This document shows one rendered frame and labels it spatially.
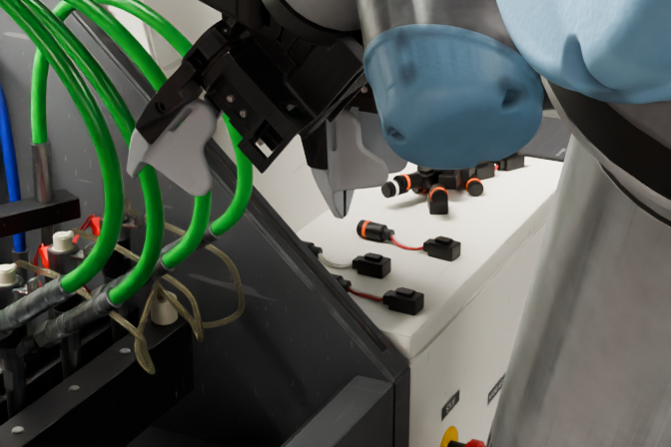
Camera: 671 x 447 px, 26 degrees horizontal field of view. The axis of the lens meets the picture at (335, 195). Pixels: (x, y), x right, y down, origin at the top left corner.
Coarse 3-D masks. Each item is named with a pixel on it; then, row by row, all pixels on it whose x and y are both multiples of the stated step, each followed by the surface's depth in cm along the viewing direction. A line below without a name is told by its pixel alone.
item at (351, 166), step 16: (336, 128) 106; (352, 128) 105; (336, 144) 106; (352, 144) 105; (336, 160) 107; (352, 160) 106; (368, 160) 105; (320, 176) 107; (336, 176) 107; (352, 176) 107; (368, 176) 106; (384, 176) 105; (336, 192) 108; (336, 208) 109
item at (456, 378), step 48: (144, 0) 141; (192, 0) 148; (288, 192) 162; (528, 240) 169; (480, 288) 157; (528, 288) 172; (480, 336) 158; (432, 384) 147; (480, 384) 161; (432, 432) 149; (480, 432) 164
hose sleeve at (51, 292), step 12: (60, 276) 109; (48, 288) 109; (60, 288) 109; (24, 300) 111; (36, 300) 110; (48, 300) 109; (60, 300) 109; (0, 312) 113; (12, 312) 112; (24, 312) 111; (36, 312) 111; (0, 324) 113; (12, 324) 112
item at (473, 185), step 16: (512, 160) 181; (400, 176) 169; (416, 176) 170; (432, 176) 171; (448, 176) 170; (464, 176) 174; (480, 176) 178; (384, 192) 168; (400, 192) 169; (416, 192) 174; (432, 192) 165; (480, 192) 173; (432, 208) 167
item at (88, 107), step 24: (0, 0) 102; (24, 24) 102; (48, 48) 102; (72, 72) 102; (72, 96) 102; (96, 120) 102; (96, 144) 103; (120, 168) 103; (120, 192) 104; (120, 216) 104; (96, 264) 106; (72, 288) 108
